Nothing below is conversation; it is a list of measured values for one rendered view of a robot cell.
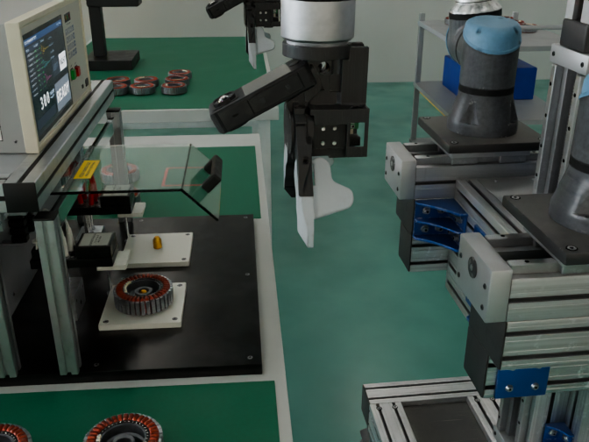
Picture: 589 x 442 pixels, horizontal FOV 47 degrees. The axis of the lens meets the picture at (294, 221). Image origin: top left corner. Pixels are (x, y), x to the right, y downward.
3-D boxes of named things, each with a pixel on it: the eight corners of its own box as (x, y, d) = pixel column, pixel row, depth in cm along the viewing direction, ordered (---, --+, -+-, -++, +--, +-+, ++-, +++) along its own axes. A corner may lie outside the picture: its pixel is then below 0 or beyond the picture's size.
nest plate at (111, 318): (186, 287, 139) (186, 281, 139) (180, 327, 126) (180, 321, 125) (112, 289, 138) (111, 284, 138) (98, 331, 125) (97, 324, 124)
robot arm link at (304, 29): (285, 2, 64) (276, -7, 71) (285, 51, 66) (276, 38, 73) (363, 2, 65) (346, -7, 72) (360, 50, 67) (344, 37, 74)
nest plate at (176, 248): (193, 236, 161) (193, 231, 161) (189, 266, 148) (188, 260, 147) (129, 238, 160) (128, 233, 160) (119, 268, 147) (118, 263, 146)
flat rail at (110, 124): (117, 125, 161) (116, 113, 159) (53, 238, 104) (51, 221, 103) (112, 125, 161) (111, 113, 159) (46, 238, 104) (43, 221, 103)
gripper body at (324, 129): (366, 164, 72) (373, 47, 67) (286, 167, 71) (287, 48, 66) (352, 142, 79) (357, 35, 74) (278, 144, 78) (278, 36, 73)
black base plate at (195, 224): (253, 222, 175) (253, 213, 174) (262, 374, 116) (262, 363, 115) (67, 227, 171) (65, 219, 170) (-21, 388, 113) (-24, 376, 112)
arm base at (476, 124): (500, 117, 158) (506, 74, 154) (528, 137, 144) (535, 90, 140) (437, 119, 156) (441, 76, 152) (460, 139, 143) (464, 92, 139)
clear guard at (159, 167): (222, 171, 134) (220, 142, 131) (218, 221, 112) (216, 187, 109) (52, 175, 131) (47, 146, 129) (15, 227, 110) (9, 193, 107)
